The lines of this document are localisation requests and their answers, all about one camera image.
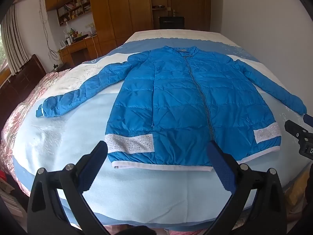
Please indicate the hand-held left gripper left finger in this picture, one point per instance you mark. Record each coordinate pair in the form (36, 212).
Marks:
(91, 169)

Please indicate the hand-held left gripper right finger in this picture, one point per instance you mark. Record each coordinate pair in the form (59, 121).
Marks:
(221, 166)

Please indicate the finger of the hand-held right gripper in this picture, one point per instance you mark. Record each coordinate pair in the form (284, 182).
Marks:
(308, 119)
(294, 128)

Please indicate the blue puffer jacket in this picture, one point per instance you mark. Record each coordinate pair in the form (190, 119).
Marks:
(171, 98)

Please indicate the bed with blue white blanket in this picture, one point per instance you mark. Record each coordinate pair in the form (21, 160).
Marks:
(146, 195)

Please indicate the pink floral quilt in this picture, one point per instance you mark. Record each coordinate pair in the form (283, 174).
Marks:
(22, 102)

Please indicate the dark wooden headboard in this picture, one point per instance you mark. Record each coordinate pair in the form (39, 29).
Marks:
(22, 83)

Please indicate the wooden desk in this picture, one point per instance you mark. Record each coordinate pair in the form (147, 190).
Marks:
(78, 50)

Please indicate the bottles and clutter group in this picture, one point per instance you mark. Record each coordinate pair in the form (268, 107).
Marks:
(73, 35)

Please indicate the window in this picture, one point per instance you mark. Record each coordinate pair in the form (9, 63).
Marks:
(3, 58)

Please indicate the beige striped curtain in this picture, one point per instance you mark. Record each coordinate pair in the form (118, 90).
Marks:
(16, 41)

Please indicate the black chair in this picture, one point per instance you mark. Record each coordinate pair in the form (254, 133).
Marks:
(171, 22)

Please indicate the wooden bookshelf niche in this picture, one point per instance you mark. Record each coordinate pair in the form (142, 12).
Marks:
(73, 9)

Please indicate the wooden wardrobe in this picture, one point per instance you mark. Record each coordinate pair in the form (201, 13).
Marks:
(115, 9)

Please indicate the wooden door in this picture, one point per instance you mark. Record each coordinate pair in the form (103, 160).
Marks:
(190, 2)

